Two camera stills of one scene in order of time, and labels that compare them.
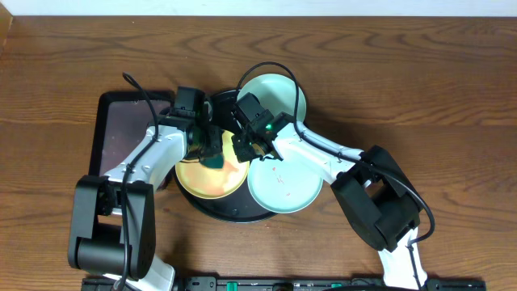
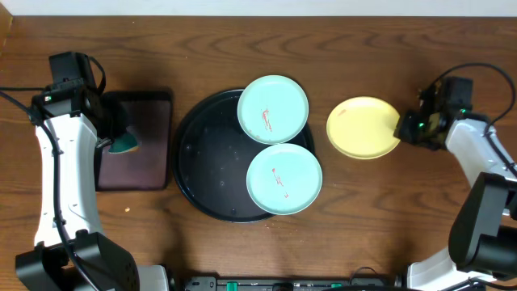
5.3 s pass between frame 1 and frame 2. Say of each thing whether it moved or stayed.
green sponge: moved
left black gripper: moved
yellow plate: moved
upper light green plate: stayed
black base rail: stayed
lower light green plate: stayed
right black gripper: moved
